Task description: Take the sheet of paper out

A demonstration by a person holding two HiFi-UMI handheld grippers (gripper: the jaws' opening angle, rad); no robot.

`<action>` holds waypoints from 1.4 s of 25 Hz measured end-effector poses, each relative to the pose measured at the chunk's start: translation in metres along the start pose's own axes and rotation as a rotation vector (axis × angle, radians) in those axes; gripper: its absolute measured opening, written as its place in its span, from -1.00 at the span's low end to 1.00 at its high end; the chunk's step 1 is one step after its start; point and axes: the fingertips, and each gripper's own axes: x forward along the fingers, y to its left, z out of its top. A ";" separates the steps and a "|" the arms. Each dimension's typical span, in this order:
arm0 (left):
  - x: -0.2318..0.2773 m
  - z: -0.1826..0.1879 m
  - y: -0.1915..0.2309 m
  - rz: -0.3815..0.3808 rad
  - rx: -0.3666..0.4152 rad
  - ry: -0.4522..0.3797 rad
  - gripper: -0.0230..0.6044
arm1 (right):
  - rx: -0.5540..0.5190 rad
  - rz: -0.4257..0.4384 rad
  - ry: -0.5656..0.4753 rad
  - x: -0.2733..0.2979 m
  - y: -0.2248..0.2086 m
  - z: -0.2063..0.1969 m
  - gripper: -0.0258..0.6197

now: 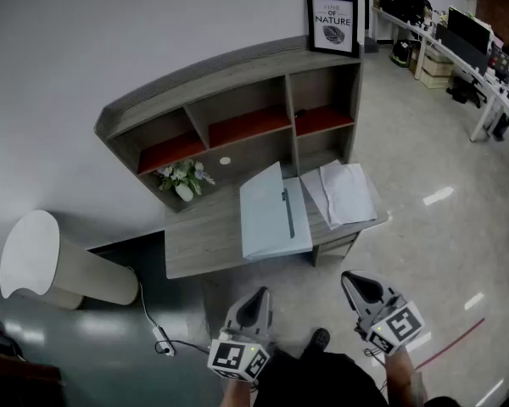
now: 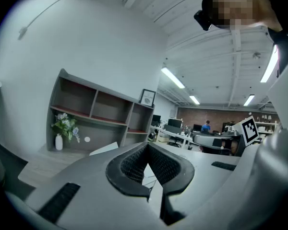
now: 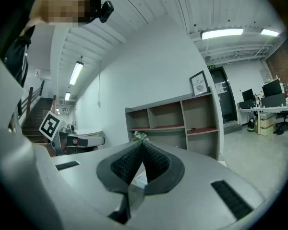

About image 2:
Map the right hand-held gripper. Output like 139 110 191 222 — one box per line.
192 115 260 157

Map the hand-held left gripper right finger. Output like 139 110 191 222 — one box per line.
147 142 241 217

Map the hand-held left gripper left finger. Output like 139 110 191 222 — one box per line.
24 142 164 230

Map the black office chair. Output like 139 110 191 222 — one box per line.
169 137 182 149

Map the white office desk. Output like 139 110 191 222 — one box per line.
150 125 195 150

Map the black computer monitor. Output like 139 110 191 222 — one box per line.
167 118 183 128

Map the white ribbed vase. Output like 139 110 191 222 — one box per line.
55 133 63 151

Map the white shelf with lamps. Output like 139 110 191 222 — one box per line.
255 114 279 141

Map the artificial flower bouquet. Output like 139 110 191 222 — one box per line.
50 113 81 143

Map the black framed leaf picture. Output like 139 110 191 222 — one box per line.
139 89 156 107

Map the grey wooden bookshelf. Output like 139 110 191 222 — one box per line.
47 68 156 153

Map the person's black shirt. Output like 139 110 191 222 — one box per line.
266 27 288 75

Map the person's head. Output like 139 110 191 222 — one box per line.
201 0 283 32

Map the black head-worn camera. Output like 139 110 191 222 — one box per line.
193 10 213 31

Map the wall cable conduit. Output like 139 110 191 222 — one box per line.
17 0 72 41

